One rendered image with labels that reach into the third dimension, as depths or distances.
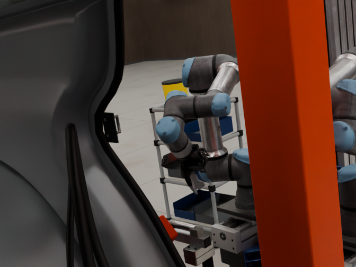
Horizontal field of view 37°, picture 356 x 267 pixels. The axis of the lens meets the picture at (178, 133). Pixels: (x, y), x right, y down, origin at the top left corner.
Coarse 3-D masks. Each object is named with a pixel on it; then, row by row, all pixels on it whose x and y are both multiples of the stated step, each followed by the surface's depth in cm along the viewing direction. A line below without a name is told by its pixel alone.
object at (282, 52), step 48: (240, 0) 123; (288, 0) 115; (240, 48) 127; (288, 48) 118; (288, 96) 121; (288, 144) 125; (288, 192) 128; (336, 192) 136; (288, 240) 132; (336, 240) 137
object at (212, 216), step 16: (192, 128) 375; (224, 128) 368; (240, 128) 375; (160, 144) 381; (240, 144) 378; (160, 160) 386; (176, 176) 385; (208, 192) 409; (176, 208) 399; (192, 208) 401; (208, 208) 392; (208, 224) 375
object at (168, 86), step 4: (168, 80) 822; (172, 80) 815; (176, 80) 808; (180, 80) 802; (164, 84) 797; (168, 84) 793; (172, 84) 792; (176, 84) 792; (180, 84) 794; (164, 88) 801; (168, 88) 795; (172, 88) 794; (176, 88) 794; (180, 88) 795; (184, 88) 801; (164, 92) 805; (168, 92) 797; (164, 96) 812
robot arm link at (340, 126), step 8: (336, 120) 139; (344, 120) 138; (352, 120) 137; (336, 128) 137; (344, 128) 135; (352, 128) 137; (336, 136) 136; (344, 136) 135; (352, 136) 136; (336, 144) 136; (344, 144) 135; (352, 144) 136; (344, 152) 139; (352, 152) 140
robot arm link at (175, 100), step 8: (168, 96) 175; (176, 96) 174; (184, 96) 175; (192, 96) 172; (168, 104) 173; (176, 104) 172; (184, 104) 171; (192, 104) 170; (168, 112) 171; (176, 112) 171; (184, 112) 171; (192, 112) 170; (184, 120) 172
